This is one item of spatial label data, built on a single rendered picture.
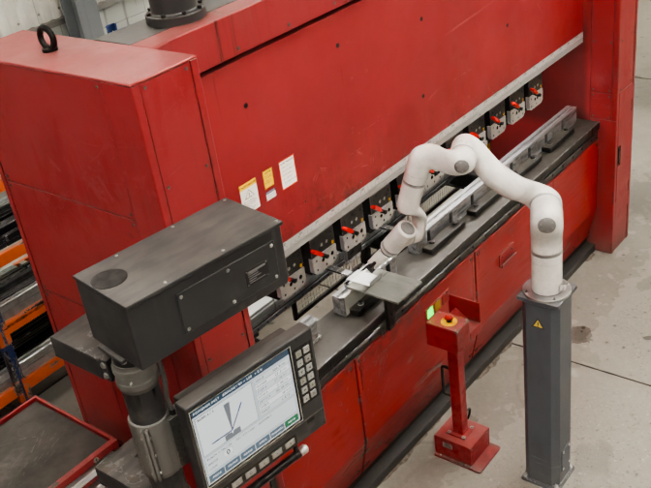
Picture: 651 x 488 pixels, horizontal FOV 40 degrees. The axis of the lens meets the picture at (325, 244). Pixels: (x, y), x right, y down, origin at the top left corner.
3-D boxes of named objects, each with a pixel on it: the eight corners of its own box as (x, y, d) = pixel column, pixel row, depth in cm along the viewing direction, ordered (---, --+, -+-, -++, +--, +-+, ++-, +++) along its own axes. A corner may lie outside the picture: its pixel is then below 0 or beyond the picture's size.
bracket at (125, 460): (151, 515, 263) (146, 498, 259) (99, 483, 277) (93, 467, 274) (244, 434, 288) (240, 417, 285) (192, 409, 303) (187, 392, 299)
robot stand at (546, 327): (574, 468, 411) (577, 284, 361) (558, 494, 399) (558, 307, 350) (538, 454, 421) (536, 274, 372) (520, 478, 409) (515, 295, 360)
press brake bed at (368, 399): (290, 584, 375) (257, 434, 334) (253, 563, 388) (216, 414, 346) (596, 251, 567) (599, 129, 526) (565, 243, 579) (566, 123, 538)
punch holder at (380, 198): (373, 231, 384) (369, 198, 376) (357, 228, 389) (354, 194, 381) (393, 216, 393) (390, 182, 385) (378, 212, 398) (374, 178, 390)
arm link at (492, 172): (548, 235, 343) (547, 215, 356) (570, 214, 336) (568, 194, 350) (442, 163, 335) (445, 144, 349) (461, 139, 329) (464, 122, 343)
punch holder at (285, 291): (282, 302, 345) (275, 265, 337) (265, 296, 350) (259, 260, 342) (307, 283, 355) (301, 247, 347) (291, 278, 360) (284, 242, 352)
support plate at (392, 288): (397, 304, 367) (397, 302, 366) (347, 288, 382) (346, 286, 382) (421, 283, 378) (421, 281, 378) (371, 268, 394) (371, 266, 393)
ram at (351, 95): (209, 313, 315) (159, 98, 276) (193, 307, 320) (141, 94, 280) (583, 42, 507) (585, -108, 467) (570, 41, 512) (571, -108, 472)
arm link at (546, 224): (562, 242, 355) (562, 188, 343) (563, 267, 340) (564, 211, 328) (530, 242, 358) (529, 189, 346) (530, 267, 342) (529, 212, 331)
